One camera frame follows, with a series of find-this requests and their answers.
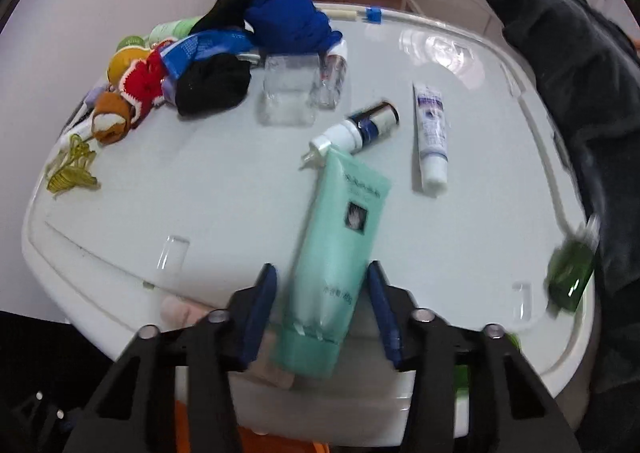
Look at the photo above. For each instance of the green bottle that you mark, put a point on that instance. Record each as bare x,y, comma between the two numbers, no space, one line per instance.
570,273

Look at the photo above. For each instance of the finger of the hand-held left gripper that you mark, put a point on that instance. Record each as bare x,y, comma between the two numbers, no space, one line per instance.
45,425

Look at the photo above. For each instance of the dark blue spray bottle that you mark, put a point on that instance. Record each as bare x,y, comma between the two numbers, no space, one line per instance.
375,120

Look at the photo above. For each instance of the black sock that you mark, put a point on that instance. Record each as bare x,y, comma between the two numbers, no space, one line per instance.
212,83

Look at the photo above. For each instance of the blue packet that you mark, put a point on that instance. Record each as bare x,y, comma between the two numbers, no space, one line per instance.
200,45

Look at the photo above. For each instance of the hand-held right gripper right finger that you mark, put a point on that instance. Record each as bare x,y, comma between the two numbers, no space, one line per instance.
382,313

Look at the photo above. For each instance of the yellow-green hair clip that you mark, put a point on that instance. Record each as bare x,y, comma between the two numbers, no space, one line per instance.
65,178

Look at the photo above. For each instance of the dark coat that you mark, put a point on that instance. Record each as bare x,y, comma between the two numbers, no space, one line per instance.
575,58

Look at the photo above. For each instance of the red knitted doll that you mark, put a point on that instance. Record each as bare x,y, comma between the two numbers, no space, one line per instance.
142,83

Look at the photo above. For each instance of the brown knitted doll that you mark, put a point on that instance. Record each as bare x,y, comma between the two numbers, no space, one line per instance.
107,105

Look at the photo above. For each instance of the green lidded jar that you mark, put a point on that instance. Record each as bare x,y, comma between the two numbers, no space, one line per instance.
131,41

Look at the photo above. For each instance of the clear spray bottle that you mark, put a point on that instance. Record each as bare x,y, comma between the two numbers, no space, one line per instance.
332,78

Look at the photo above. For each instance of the blue cloth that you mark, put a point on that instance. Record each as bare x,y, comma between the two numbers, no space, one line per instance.
287,18

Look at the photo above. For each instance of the light green tube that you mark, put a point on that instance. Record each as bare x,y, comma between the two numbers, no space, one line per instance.
175,28

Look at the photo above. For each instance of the cream tape strip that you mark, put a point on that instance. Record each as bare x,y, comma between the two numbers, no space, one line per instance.
340,13

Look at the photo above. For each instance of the blue tape piece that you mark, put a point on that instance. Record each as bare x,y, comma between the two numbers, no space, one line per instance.
374,15

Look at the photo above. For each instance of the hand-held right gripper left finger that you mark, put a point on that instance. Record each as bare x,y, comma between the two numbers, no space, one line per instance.
260,313

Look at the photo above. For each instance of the purple small item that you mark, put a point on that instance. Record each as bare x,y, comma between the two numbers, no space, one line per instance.
95,96

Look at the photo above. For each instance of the white tube with blue label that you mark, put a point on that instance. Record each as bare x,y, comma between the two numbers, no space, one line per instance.
431,128

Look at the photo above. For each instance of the teal cream tube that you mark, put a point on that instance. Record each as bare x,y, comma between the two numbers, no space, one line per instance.
335,243

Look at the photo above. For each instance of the clear plastic box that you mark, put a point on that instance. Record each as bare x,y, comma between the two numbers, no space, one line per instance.
287,93

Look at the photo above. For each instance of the black cloth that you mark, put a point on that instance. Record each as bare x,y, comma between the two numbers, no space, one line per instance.
230,3

